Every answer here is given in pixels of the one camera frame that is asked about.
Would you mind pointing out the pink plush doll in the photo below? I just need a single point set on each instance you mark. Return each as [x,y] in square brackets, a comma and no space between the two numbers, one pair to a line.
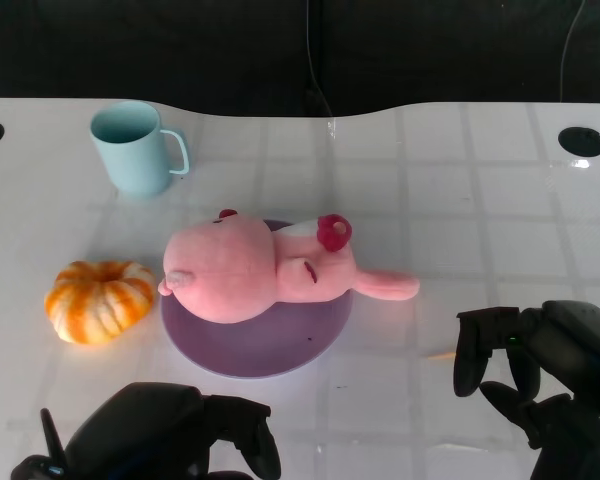
[220,270]

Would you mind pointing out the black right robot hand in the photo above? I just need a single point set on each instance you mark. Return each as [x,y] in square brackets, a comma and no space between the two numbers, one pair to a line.
[575,350]

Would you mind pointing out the black backdrop curtain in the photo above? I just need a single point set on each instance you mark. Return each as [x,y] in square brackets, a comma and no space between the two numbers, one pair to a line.
[180,50]

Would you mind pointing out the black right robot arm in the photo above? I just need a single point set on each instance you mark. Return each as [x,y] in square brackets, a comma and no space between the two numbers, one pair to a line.
[580,460]

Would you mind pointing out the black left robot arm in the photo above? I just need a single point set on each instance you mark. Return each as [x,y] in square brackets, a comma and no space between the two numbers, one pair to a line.
[35,470]

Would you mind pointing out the lavender round plate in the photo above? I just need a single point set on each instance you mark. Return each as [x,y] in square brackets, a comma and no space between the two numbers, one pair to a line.
[250,350]

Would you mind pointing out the orange and white pumpkin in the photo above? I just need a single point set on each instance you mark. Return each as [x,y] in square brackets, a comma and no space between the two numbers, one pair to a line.
[100,305]

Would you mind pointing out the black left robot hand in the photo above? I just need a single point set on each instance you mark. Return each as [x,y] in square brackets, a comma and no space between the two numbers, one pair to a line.
[145,430]

